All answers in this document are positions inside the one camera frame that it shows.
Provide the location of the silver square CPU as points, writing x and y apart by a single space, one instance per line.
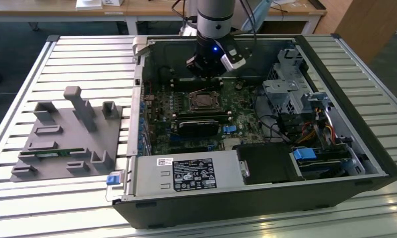
205 100

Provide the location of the CPU socket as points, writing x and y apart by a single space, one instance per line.
192 109

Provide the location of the black RAM slot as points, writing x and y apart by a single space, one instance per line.
201 119
201 114

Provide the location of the round coin battery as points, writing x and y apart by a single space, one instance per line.
238 86

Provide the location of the perforated metal disk bay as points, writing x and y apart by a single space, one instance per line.
277 86

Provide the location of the pale blue teach pendant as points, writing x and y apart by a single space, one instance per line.
262 15

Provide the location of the green motherboard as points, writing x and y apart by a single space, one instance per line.
248 119

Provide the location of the black graphics card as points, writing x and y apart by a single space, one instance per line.
198 129

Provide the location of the blue board connector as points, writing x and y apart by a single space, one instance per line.
228 129

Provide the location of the silver finned heatsink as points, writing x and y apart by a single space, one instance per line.
230 143

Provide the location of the white paper sheets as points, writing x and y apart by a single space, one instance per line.
294 5

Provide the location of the white box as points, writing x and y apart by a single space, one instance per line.
89 5
113 2

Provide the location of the black plastic shroud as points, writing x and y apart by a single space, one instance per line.
268 163

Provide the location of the blue plastic latch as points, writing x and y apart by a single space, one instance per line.
304 154

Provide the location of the silver power supply unit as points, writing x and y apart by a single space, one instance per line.
152 173

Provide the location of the wooden cabinet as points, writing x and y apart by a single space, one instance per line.
366 24

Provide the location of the wooden desk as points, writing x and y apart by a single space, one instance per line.
52 11

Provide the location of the grey parts rack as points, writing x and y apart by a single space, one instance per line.
69 138

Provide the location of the black drive carrier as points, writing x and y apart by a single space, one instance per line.
321 164

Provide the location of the blue case clip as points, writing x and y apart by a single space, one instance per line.
113 180

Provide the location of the green RAM stick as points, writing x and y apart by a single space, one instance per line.
64 151

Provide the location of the black open PC case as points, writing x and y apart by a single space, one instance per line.
250 210

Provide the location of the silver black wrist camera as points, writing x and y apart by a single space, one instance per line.
233 59

